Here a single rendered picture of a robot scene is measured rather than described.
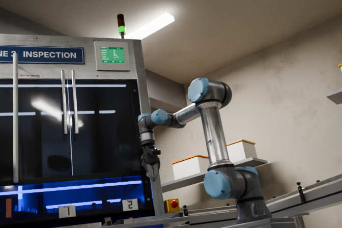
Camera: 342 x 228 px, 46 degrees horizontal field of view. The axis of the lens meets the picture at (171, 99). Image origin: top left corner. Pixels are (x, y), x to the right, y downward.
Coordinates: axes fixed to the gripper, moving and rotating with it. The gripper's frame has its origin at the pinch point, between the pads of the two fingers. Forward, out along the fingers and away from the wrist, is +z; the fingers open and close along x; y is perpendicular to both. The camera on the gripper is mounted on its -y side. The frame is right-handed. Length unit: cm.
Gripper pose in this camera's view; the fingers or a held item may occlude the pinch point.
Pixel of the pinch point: (153, 178)
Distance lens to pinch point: 209.3
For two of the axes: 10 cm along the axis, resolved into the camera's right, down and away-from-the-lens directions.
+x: -9.4, 0.1, -3.4
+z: 1.5, 9.1, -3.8
